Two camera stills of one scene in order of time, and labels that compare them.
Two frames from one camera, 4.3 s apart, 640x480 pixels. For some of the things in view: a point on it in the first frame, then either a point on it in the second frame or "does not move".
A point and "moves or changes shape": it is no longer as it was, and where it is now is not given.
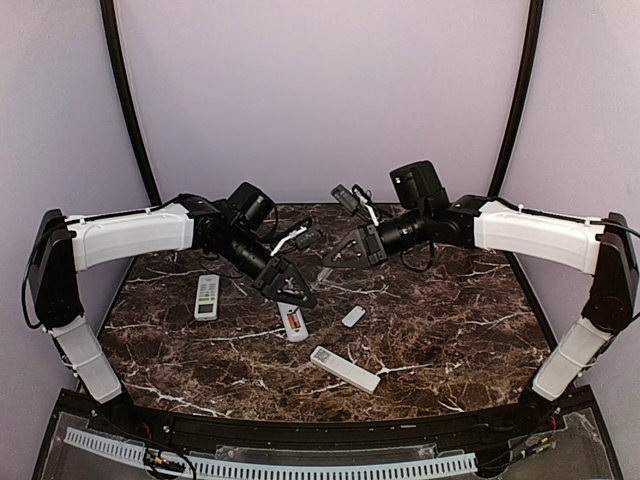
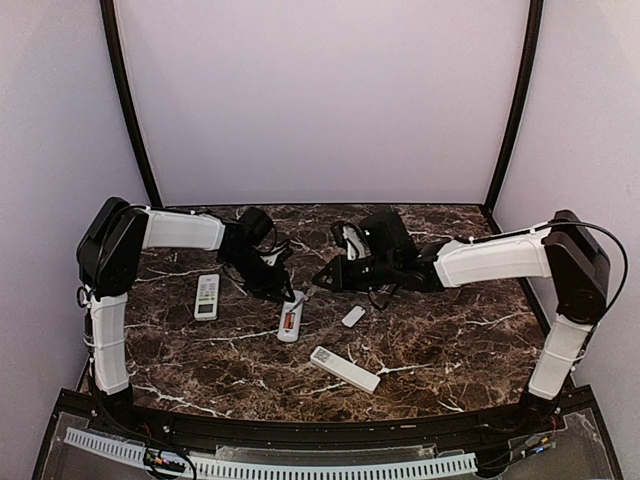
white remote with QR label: [344, 369] does not move
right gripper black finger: [350, 253] → [338, 273]
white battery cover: [354, 315] does not move
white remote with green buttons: [206, 298] does not move
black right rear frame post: [534, 23] does not move
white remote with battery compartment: [294, 323] moves or changes shape
